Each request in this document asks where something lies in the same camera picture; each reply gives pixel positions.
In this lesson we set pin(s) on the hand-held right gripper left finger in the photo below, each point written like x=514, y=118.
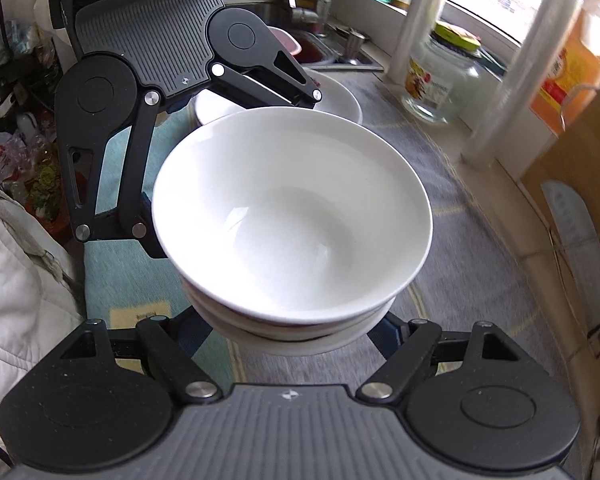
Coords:
x=192, y=332

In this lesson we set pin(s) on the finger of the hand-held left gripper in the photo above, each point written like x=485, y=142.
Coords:
x=300, y=92
x=130, y=215

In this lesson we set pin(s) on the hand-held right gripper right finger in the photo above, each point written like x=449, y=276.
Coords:
x=387, y=337

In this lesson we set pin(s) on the white fruit-print plate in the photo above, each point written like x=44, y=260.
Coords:
x=337, y=100

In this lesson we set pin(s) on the red basin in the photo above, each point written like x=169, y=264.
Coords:
x=310, y=50

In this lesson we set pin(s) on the steel sink knob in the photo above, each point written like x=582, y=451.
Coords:
x=356, y=45

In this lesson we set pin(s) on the grey checked cloth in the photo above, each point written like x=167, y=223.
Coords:
x=445, y=260

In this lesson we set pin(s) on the steel sink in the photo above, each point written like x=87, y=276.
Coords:
x=250, y=7

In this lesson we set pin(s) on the clear plastic wrap roll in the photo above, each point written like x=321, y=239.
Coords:
x=520, y=85
x=420, y=20

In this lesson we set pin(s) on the glass jar yellow-green lid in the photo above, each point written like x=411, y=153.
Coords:
x=440, y=80

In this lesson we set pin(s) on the person's white jacket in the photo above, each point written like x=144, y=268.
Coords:
x=20, y=310

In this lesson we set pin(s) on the wide steel kitchen knife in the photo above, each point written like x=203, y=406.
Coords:
x=575, y=240

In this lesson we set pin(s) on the bamboo cutting board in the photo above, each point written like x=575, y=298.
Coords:
x=580, y=150

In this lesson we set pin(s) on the orange oil bottle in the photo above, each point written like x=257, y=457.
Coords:
x=575, y=60

